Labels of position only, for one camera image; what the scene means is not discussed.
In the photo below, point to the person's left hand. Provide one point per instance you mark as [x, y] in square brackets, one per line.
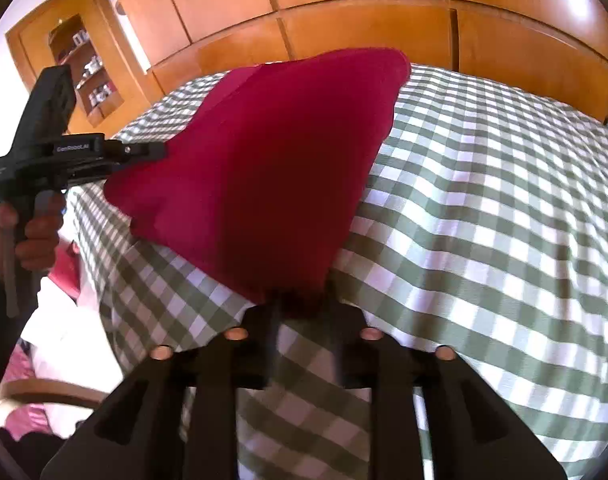
[36, 245]

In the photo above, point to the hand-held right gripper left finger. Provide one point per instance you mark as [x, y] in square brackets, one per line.
[264, 340]

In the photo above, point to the wooden panelled headboard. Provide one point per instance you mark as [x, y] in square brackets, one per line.
[359, 30]

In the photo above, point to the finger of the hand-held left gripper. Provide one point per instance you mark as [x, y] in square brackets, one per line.
[139, 152]

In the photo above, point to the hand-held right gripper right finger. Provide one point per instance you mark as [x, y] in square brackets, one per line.
[344, 340]

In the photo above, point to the maroon sweater with embossed roses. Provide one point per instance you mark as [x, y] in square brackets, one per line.
[274, 160]

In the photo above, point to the wooden shelf cabinet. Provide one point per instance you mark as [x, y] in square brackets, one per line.
[39, 30]

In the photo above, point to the pink cloth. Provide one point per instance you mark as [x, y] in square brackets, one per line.
[66, 272]

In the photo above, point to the white sheet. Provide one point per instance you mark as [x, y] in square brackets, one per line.
[69, 340]

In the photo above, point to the green white checked blanket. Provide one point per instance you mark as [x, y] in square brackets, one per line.
[484, 260]

